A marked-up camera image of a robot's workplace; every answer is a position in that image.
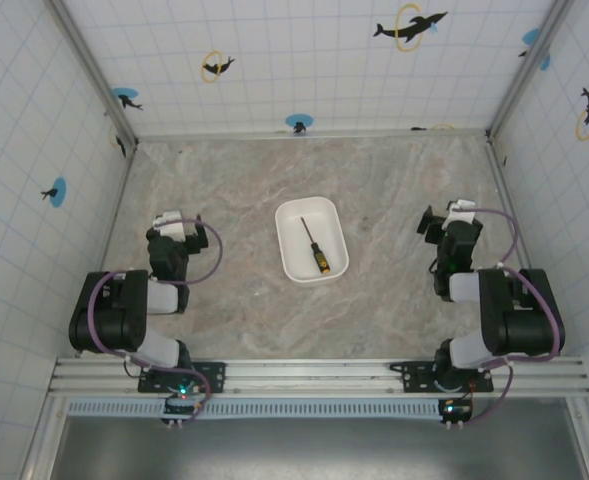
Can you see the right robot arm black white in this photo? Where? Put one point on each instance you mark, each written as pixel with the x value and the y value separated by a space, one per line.
pixel 519 310

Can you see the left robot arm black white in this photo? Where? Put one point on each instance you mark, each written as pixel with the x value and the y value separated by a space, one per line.
pixel 109 310

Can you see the white plastic bin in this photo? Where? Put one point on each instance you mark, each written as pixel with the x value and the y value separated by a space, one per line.
pixel 294 235

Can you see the aluminium frame bar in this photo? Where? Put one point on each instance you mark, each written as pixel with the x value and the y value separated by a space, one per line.
pixel 116 210
pixel 506 200
pixel 314 133

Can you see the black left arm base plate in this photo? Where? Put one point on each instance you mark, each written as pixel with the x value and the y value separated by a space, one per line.
pixel 214 375

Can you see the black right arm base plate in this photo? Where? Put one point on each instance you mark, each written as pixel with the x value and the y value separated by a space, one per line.
pixel 414 375

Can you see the aluminium frame post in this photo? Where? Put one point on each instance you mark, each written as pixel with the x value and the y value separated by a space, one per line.
pixel 526 65
pixel 91 70

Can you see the aluminium mounting rail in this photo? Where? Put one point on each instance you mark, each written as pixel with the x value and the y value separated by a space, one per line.
pixel 314 375

